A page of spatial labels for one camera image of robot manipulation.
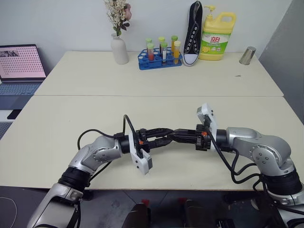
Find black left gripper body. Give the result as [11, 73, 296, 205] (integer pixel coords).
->
[136, 128, 156, 153]

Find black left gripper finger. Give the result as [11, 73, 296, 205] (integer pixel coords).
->
[152, 138, 178, 147]
[145, 128, 177, 139]

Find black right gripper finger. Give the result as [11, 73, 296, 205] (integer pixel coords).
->
[171, 135, 198, 144]
[174, 129, 198, 136]

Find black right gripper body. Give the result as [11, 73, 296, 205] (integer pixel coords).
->
[195, 123, 211, 152]

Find blue test tube rack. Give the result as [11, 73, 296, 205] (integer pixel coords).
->
[137, 47, 184, 71]

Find dark rounded shape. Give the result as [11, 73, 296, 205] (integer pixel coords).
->
[125, 202, 151, 228]
[184, 199, 205, 228]

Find green-capped tube, white label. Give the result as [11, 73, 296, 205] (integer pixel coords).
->
[160, 42, 169, 65]

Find green-capped tube, orange-red liquid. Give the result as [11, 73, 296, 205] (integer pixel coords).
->
[147, 43, 156, 62]

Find yellow-capped tube, orange liquid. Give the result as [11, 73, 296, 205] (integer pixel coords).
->
[173, 40, 182, 66]

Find white ceramic vase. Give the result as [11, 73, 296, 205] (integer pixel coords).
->
[111, 33, 130, 65]

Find green-capped tube, yellow liquid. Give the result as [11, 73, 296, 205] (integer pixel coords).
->
[171, 35, 179, 57]

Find black canvas sneaker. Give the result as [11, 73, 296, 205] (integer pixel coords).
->
[182, 0, 204, 67]

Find metal cup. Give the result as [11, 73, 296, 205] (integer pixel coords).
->
[238, 46, 257, 66]

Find yellow dish soap bottle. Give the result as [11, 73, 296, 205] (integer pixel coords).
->
[198, 5, 237, 61]

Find dried flower bouquet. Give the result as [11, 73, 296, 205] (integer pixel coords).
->
[103, 0, 132, 38]

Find black flat device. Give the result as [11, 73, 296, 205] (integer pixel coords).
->
[7, 109, 22, 120]

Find open laptop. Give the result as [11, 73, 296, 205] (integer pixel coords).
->
[0, 44, 48, 96]

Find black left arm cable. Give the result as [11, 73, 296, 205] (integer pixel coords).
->
[77, 114, 141, 190]

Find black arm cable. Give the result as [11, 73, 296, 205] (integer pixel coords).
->
[204, 118, 270, 192]
[77, 114, 141, 190]

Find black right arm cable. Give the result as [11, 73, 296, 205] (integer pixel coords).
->
[204, 118, 270, 192]

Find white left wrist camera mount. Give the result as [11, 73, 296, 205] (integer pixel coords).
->
[128, 132, 152, 176]

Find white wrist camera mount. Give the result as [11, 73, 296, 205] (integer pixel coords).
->
[196, 102, 218, 152]
[128, 132, 152, 176]

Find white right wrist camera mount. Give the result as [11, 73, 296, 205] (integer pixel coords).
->
[196, 102, 218, 152]

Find white floor cable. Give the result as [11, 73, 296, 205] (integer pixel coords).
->
[0, 196, 19, 228]

